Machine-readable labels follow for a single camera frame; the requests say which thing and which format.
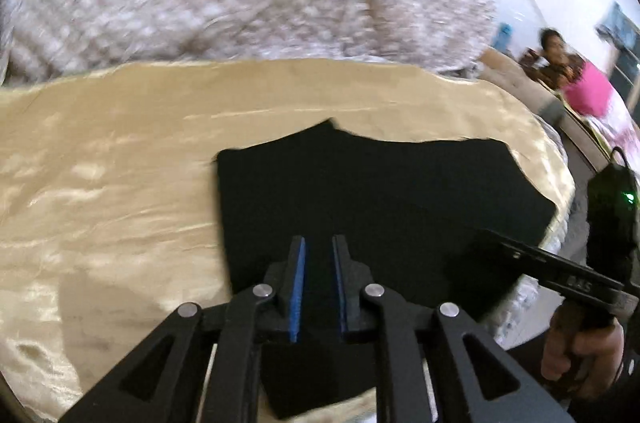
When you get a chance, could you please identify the black pants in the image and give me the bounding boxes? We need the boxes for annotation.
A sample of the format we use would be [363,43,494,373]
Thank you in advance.
[216,120,556,420]

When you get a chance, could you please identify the person's right hand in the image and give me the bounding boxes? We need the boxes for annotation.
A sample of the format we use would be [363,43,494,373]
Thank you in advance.
[540,305,625,400]

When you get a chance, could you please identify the pink cloth item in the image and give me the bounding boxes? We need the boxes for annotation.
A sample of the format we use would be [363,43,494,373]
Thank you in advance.
[562,62,614,118]

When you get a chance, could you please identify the golden satin bed cover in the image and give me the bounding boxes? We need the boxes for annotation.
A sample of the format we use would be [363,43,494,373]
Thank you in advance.
[1,60,575,421]

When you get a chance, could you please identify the seated person in background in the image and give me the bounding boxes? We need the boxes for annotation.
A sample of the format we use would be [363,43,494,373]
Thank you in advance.
[518,28,586,90]

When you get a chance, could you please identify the beige sofa armrest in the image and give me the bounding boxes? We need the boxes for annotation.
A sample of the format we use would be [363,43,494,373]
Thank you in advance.
[480,48,610,175]

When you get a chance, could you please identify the blue small object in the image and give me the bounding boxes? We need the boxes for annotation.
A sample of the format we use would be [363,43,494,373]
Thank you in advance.
[491,22,512,52]

